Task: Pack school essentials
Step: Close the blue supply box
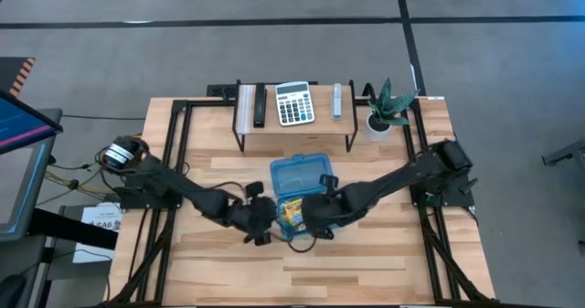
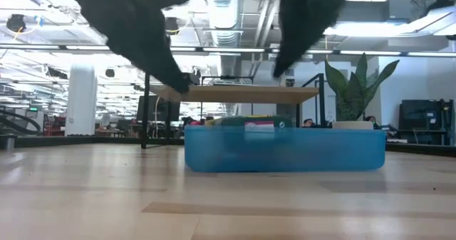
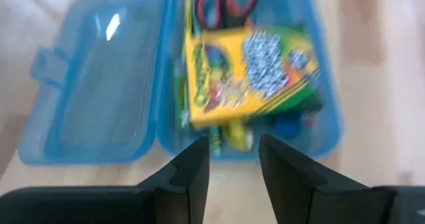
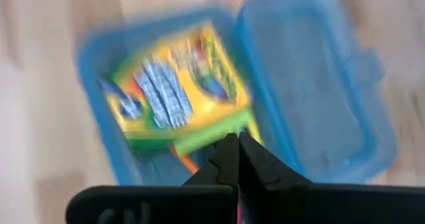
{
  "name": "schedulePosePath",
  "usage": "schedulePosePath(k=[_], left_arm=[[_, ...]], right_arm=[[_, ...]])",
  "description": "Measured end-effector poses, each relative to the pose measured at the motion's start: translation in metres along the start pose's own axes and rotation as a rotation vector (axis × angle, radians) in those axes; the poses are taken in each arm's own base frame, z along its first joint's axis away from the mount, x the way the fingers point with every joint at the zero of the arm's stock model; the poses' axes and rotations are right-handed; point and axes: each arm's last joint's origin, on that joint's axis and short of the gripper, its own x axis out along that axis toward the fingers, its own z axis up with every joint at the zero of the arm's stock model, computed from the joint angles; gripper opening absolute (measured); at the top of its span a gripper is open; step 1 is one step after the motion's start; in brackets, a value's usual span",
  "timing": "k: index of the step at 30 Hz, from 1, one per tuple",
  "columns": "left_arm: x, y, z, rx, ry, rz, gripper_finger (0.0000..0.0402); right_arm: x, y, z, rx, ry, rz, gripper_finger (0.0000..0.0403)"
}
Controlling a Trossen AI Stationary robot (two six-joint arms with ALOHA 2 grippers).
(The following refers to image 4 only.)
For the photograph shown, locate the blue plastic pencil box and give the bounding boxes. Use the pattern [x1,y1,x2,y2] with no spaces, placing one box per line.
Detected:
[74,0,398,187]

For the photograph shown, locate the green sticky notes pad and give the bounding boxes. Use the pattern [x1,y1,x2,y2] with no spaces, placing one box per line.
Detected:
[173,110,255,157]

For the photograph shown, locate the orange pencil pink eraser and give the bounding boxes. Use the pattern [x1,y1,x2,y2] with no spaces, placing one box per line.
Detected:
[169,146,200,175]

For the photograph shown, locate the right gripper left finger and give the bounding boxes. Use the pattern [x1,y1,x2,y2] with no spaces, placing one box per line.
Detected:
[65,132,240,224]

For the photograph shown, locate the green yellow crayon box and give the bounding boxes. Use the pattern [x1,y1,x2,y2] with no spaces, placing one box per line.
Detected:
[99,21,263,155]

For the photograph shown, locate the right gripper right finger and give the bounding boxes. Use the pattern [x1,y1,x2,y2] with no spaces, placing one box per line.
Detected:
[238,130,425,224]

